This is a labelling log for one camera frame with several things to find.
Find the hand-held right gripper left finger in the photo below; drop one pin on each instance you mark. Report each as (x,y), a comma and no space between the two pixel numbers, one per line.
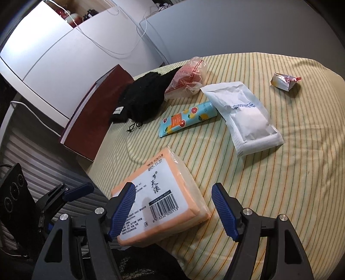
(122,212)

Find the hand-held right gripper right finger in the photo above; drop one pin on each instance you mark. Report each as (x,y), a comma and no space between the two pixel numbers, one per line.
(223,212)

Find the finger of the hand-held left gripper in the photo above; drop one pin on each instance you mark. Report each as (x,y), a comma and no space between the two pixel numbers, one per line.
(78,191)

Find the orange tissue pack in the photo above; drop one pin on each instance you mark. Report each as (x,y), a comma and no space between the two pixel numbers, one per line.
(167,193)

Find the black knit glove white label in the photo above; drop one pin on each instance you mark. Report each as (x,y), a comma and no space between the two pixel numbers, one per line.
(132,105)

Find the dark cloth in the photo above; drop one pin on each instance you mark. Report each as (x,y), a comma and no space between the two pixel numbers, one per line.
(145,263)

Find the brown flat box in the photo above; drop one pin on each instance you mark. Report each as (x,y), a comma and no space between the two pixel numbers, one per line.
(91,121)

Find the striped yellow cloth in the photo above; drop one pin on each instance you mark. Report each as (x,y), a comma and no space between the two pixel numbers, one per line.
(296,161)

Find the white sealed pouch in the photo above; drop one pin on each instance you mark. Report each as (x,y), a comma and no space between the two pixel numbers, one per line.
(242,118)

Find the teal fruit print tube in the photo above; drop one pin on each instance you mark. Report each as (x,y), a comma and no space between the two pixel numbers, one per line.
(186,119)

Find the white cabinet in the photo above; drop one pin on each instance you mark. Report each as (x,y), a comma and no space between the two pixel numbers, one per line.
(54,67)

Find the clear plastic bag red contents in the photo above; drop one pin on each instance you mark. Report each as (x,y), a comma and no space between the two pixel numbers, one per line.
(186,78)

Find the crumpled silver red wrapper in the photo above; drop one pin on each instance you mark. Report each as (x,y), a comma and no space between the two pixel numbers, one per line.
(281,80)

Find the red jar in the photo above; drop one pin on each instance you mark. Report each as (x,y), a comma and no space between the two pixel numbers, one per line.
(74,21)

